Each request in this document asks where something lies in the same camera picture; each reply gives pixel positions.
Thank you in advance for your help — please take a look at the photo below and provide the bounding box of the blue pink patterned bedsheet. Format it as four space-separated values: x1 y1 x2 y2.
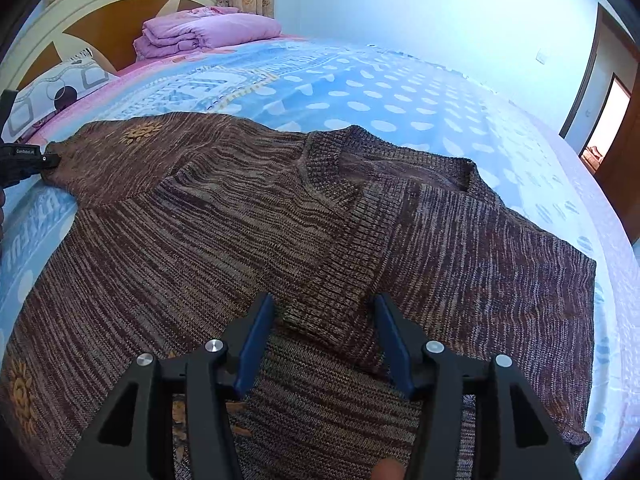
32 38 639 479

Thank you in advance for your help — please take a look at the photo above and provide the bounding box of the person right hand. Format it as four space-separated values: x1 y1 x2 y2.
370 458 406 480

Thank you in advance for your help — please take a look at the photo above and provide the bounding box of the cream wooden headboard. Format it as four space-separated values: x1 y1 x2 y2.
1 0 215 90

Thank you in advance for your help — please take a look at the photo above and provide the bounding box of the brown wooden door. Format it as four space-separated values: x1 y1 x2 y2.
596 104 640 244

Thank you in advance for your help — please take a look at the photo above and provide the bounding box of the patterned white grey pillow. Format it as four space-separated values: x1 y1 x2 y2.
1 49 117 143

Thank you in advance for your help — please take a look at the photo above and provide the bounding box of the brown knitted sweater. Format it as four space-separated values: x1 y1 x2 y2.
1 113 596 479

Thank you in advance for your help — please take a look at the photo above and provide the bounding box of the folded pink quilt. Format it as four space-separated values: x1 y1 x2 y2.
132 6 282 61

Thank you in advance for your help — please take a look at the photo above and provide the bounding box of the brown door frame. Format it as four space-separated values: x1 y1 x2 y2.
560 6 639 160

